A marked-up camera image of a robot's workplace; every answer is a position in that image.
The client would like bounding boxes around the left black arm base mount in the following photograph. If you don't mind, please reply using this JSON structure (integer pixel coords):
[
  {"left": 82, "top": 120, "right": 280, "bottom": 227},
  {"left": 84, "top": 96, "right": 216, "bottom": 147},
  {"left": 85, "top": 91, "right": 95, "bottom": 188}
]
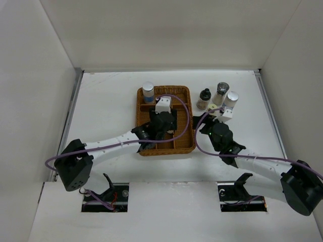
[{"left": 79, "top": 173, "right": 130, "bottom": 213}]

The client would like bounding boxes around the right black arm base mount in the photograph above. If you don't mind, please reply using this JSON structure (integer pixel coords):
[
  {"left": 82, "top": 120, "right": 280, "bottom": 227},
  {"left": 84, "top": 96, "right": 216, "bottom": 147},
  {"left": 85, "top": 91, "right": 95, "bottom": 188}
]
[{"left": 218, "top": 173, "right": 267, "bottom": 212}]

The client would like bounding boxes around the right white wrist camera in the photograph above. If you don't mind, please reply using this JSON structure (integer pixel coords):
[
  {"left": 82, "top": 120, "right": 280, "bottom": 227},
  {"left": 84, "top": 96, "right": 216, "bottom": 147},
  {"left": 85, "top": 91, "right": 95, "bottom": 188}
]
[{"left": 218, "top": 108, "right": 233, "bottom": 123}]

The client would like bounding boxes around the blue-label silver-cap shaker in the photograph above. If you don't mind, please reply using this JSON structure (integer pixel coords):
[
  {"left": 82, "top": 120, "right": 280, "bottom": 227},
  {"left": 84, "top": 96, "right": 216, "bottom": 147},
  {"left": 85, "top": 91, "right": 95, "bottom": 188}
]
[
  {"left": 142, "top": 82, "right": 154, "bottom": 104},
  {"left": 223, "top": 91, "right": 239, "bottom": 110}
]

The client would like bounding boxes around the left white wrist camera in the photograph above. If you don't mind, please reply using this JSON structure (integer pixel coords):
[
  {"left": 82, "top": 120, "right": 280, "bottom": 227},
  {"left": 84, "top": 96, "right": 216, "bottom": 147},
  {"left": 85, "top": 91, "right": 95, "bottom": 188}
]
[{"left": 155, "top": 96, "right": 171, "bottom": 114}]

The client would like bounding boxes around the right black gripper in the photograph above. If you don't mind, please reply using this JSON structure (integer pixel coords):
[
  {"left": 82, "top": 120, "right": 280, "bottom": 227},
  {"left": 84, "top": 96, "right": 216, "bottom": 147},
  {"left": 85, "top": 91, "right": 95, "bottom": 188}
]
[{"left": 192, "top": 112, "right": 227, "bottom": 152}]

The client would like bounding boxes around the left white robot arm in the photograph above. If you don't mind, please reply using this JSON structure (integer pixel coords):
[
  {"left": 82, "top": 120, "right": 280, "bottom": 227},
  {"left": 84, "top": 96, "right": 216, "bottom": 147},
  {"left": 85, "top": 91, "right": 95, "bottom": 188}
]
[{"left": 54, "top": 108, "right": 177, "bottom": 192}]

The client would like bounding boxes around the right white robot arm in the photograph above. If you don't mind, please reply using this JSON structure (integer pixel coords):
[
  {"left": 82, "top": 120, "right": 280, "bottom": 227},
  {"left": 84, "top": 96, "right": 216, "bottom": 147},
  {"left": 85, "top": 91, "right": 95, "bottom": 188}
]
[{"left": 193, "top": 113, "right": 322, "bottom": 216}]

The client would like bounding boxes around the clear-top pepper grinder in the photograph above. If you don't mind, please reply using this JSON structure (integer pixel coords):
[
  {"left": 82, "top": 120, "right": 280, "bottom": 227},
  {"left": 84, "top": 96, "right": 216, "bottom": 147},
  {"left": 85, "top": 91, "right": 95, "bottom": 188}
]
[{"left": 212, "top": 82, "right": 230, "bottom": 107}]

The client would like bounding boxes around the yellow-capped white bottle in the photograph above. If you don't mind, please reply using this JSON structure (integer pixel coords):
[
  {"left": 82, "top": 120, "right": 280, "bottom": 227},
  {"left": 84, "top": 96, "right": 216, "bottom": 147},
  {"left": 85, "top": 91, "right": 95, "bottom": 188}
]
[{"left": 208, "top": 104, "right": 219, "bottom": 117}]

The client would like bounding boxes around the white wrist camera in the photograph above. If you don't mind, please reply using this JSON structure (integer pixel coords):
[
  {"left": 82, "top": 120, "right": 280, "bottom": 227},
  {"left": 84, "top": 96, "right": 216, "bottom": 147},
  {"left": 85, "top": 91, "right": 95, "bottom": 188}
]
[
  {"left": 218, "top": 108, "right": 233, "bottom": 123},
  {"left": 155, "top": 96, "right": 171, "bottom": 114}
]

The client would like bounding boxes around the black-capped glass spice bottle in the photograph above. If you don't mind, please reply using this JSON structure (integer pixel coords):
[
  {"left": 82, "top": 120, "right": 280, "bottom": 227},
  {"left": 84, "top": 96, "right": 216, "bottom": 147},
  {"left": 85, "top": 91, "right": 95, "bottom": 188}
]
[{"left": 196, "top": 88, "right": 211, "bottom": 110}]

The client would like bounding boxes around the brown wicker divided basket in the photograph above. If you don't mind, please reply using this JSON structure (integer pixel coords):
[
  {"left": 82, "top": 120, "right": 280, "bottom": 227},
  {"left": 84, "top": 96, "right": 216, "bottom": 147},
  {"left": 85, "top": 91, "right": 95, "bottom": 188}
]
[{"left": 139, "top": 85, "right": 196, "bottom": 156}]

